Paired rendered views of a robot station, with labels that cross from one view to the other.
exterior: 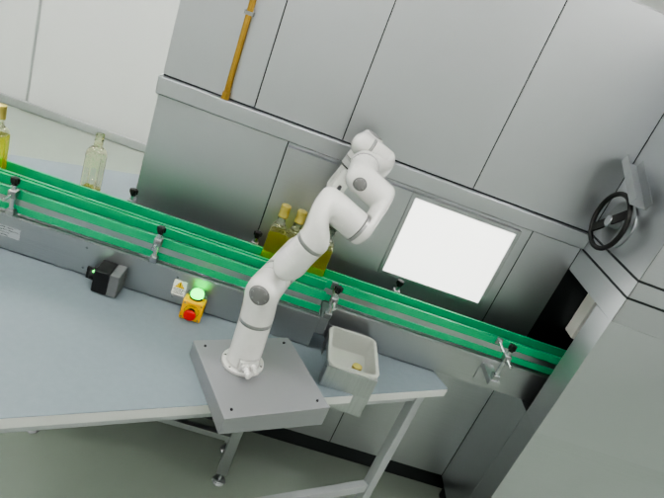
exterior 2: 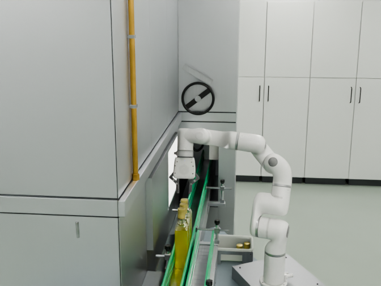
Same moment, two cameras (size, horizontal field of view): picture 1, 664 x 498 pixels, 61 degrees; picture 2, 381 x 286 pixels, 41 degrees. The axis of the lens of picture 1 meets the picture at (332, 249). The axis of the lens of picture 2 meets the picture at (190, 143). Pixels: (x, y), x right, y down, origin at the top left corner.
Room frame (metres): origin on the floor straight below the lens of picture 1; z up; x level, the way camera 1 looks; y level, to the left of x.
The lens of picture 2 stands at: (1.24, 2.26, 2.01)
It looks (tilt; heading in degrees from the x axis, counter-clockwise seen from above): 14 degrees down; 284
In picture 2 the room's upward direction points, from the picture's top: straight up
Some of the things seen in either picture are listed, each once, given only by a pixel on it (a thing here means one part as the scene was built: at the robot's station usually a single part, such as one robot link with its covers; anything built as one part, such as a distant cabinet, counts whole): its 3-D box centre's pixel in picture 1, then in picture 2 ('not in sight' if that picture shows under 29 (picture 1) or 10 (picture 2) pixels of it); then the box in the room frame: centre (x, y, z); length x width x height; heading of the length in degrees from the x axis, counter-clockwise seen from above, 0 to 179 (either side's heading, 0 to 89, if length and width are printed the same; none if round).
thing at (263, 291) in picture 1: (264, 295); (274, 235); (1.37, 0.13, 1.04); 0.13 x 0.10 x 0.16; 174
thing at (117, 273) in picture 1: (109, 279); not in sight; (1.53, 0.63, 0.79); 0.08 x 0.08 x 0.08; 8
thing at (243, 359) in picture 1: (250, 345); (276, 266); (1.35, 0.11, 0.89); 0.16 x 0.13 x 0.15; 32
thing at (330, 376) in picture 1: (348, 357); (226, 250); (1.64, -0.19, 0.79); 0.27 x 0.17 x 0.08; 8
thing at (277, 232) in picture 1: (271, 249); (181, 244); (1.79, 0.20, 0.99); 0.06 x 0.06 x 0.21; 9
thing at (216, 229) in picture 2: (333, 298); (212, 231); (1.69, -0.07, 0.95); 0.17 x 0.03 x 0.12; 8
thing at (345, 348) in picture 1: (349, 360); (232, 249); (1.61, -0.19, 0.80); 0.22 x 0.17 x 0.09; 8
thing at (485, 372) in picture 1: (497, 366); (218, 196); (1.78, -0.70, 0.90); 0.17 x 0.05 x 0.23; 8
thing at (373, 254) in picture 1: (389, 230); (164, 182); (1.97, -0.17, 1.15); 0.90 x 0.03 x 0.34; 98
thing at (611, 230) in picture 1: (613, 222); (198, 98); (1.95, -0.86, 1.49); 0.21 x 0.05 x 0.21; 8
